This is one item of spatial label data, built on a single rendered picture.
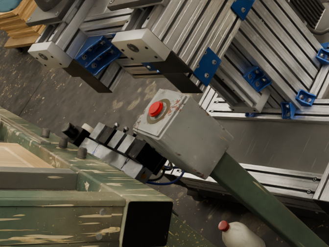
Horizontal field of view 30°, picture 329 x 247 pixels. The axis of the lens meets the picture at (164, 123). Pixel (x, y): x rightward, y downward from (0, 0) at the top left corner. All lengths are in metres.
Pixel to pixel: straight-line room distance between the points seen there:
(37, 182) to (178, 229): 0.35
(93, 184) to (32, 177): 0.15
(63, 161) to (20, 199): 0.41
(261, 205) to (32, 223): 0.60
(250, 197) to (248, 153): 0.71
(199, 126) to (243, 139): 0.95
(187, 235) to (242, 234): 0.75
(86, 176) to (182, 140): 0.27
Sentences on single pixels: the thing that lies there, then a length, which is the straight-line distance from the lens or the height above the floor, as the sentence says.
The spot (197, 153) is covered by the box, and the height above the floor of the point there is 0.82.
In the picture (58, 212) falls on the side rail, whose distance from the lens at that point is 1.23.
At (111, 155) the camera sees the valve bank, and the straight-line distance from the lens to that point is 1.76.
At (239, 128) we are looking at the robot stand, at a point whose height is 0.21.
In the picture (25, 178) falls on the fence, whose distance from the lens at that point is 1.46.
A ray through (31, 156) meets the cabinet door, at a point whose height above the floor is 0.91.
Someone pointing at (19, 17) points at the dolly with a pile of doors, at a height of 0.33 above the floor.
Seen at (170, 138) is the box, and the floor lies 0.90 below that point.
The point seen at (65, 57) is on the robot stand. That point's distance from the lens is 1.94.
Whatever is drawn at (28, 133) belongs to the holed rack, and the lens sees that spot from 1.90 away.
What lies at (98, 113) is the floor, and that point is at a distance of 3.64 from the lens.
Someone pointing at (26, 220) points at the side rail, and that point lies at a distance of 1.21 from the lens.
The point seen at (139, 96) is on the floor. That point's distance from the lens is 3.42.
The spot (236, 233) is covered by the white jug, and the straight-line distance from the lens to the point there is 2.13.
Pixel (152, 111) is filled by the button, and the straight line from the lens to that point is 1.33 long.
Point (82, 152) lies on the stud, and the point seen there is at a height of 0.87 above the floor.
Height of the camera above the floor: 1.61
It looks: 32 degrees down
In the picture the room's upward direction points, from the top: 49 degrees counter-clockwise
